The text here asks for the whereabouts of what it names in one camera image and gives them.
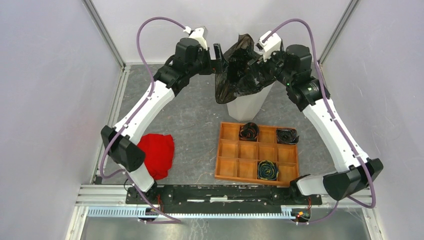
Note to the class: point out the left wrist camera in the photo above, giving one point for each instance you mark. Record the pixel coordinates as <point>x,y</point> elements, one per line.
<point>200,34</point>

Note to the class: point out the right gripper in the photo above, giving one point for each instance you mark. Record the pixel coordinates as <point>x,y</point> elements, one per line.
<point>264,65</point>

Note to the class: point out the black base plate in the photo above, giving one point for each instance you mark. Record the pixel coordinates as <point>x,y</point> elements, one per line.
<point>226,199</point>

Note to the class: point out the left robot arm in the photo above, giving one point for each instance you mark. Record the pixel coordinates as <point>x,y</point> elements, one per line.
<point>121,140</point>

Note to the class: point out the red cloth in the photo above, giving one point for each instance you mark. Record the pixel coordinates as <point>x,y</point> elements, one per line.
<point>159,152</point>

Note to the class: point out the black trash bag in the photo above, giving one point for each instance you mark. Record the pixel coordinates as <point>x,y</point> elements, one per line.
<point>237,79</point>

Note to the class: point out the rolled sock yellow blue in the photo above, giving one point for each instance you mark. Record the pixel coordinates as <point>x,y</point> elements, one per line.
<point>267,170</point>

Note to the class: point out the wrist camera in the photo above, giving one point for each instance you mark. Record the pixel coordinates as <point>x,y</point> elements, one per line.
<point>200,34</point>
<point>270,45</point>

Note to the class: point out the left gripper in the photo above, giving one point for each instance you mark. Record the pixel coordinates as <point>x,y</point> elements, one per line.
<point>214,66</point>

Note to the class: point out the white trash bin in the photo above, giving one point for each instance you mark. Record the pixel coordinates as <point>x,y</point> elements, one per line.
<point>245,108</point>

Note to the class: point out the rolled sock orange stripes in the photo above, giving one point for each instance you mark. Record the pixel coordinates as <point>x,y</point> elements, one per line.
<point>249,132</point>

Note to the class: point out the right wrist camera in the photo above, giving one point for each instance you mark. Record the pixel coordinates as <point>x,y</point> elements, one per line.
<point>270,45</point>

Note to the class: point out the white slotted cable duct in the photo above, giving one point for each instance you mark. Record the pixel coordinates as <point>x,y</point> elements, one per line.
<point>144,213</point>

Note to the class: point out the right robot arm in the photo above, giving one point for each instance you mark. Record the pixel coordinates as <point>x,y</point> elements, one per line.
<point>355,171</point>

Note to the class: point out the rolled sock dark green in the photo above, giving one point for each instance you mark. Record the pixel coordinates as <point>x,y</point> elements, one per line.
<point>287,136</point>

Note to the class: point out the wooden compartment tray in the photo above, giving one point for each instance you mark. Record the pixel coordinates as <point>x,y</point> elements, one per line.
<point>239,160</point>

